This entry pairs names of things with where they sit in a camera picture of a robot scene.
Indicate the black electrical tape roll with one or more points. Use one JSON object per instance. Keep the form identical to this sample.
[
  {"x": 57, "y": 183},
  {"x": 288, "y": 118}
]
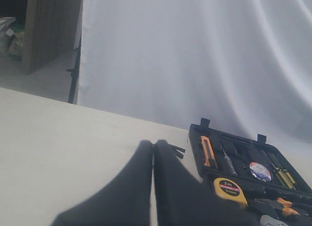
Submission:
[{"x": 260, "y": 172}]

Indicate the wooden slatted cabinet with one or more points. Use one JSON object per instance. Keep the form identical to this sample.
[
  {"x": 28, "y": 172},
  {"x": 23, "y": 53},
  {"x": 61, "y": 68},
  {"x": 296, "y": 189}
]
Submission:
[{"x": 50, "y": 31}]

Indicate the black backdrop stand pole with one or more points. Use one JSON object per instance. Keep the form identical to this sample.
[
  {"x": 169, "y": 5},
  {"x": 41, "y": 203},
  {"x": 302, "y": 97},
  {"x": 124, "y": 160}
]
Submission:
[{"x": 74, "y": 72}]

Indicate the yellow black precision screwdriver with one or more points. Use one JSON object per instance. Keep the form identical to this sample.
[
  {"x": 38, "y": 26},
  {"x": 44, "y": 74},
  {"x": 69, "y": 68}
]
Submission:
[{"x": 278, "y": 167}]

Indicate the orange utility knife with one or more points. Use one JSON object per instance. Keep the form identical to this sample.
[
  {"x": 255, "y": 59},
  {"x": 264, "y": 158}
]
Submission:
[{"x": 208, "y": 152}]

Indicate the white sack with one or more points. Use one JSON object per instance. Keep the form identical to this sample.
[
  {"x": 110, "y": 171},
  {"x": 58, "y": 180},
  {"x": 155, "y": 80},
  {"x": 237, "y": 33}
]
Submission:
[{"x": 6, "y": 34}]

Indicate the black tool case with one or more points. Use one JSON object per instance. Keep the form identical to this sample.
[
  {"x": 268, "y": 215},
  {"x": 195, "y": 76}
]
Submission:
[{"x": 251, "y": 175}]

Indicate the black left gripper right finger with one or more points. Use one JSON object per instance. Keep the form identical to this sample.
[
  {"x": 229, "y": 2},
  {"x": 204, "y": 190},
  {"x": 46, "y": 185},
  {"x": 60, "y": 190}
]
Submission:
[{"x": 181, "y": 200}]

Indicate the orange handled pliers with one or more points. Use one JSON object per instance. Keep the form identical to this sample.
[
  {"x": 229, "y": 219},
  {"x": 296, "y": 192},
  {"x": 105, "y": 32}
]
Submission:
[{"x": 285, "y": 207}]

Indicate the green printed sack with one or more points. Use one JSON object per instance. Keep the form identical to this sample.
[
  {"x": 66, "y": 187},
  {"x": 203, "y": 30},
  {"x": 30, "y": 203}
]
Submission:
[{"x": 17, "y": 43}]

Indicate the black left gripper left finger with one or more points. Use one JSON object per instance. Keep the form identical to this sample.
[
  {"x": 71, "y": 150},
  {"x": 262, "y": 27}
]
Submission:
[{"x": 124, "y": 201}]

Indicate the white backdrop cloth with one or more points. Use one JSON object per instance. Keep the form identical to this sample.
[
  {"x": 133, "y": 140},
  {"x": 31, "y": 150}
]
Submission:
[{"x": 244, "y": 64}]

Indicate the yellow tape measure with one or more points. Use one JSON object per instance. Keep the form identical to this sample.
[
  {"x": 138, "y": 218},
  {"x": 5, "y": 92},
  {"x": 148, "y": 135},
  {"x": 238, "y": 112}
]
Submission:
[{"x": 229, "y": 190}]

